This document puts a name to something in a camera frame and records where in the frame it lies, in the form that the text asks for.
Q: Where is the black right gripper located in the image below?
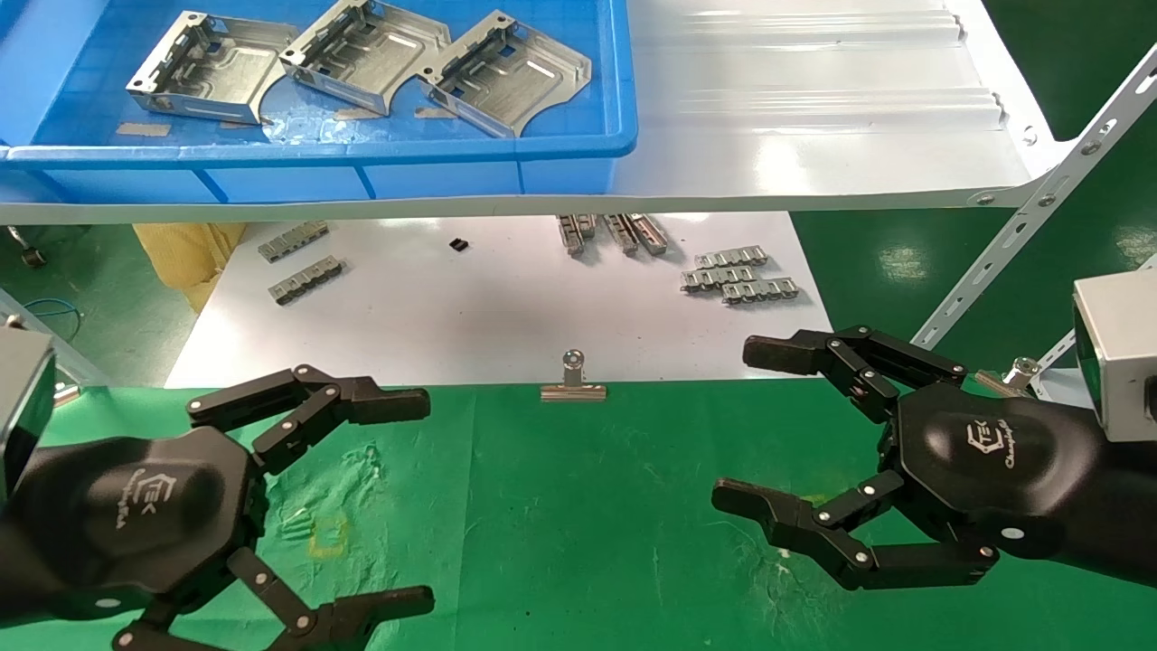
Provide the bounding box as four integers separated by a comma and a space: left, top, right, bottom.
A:
711, 325, 1109, 592

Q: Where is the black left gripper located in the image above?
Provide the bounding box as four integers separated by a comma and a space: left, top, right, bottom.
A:
20, 365, 436, 651

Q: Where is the silver sheet metal bracket part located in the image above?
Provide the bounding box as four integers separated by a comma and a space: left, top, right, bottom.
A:
418, 11, 593, 138
127, 11, 299, 126
278, 0, 451, 117

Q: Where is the yellow square tape outline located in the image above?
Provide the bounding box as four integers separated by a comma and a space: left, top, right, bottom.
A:
307, 515, 350, 558

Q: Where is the small grey metal strip part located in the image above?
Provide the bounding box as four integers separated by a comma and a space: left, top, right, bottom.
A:
681, 266, 756, 294
268, 258, 346, 307
628, 214, 671, 257
694, 246, 769, 269
556, 214, 597, 259
259, 220, 330, 264
720, 278, 800, 307
603, 214, 640, 257

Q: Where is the white board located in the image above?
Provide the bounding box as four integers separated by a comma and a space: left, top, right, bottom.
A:
165, 212, 834, 390

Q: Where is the short white perforated strut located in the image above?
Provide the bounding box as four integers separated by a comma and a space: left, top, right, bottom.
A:
1030, 330, 1078, 399

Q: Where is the yellow plastic bag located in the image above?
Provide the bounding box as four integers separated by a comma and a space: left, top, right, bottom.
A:
133, 223, 247, 315

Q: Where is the white metal shelf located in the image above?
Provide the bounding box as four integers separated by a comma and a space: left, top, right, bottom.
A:
0, 0, 1077, 225

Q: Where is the long white perforated strut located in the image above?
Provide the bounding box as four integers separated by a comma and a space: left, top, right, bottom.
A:
908, 68, 1157, 350

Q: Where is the blue plastic bin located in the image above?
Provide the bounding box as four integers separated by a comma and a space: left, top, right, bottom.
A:
0, 0, 638, 205

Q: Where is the black caster wheel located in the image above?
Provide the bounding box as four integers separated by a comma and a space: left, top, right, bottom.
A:
7, 226, 48, 269

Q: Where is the grey metal frame strut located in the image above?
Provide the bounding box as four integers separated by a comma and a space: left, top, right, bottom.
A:
0, 289, 111, 388

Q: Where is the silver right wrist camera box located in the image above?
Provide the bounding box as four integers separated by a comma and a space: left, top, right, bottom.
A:
1073, 271, 1157, 443

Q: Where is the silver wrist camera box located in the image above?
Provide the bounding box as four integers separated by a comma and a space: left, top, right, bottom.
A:
0, 324, 57, 504
1073, 271, 1157, 443

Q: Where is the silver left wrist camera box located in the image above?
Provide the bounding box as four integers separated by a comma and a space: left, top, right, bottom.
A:
0, 324, 57, 504

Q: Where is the blue cable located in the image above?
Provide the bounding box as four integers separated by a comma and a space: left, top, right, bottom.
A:
23, 298, 84, 343

